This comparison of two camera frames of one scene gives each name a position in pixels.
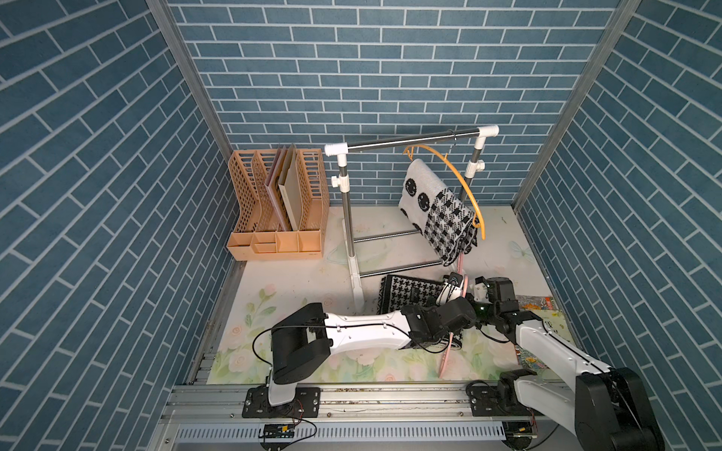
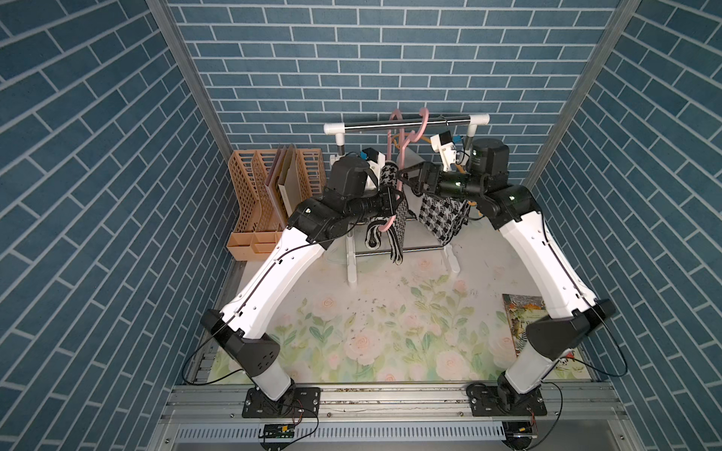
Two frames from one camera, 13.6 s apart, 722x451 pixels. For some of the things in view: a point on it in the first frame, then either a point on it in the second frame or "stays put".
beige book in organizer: x=290 y=189 stays put
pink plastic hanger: x=460 y=257 -> x=408 y=141
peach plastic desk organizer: x=257 y=234 stays put
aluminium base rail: x=400 y=417 stays put
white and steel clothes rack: x=340 y=150 -> x=339 y=130
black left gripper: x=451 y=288 -> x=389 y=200
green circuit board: x=277 y=430 stays put
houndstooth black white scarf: x=397 y=291 -> x=388 y=181
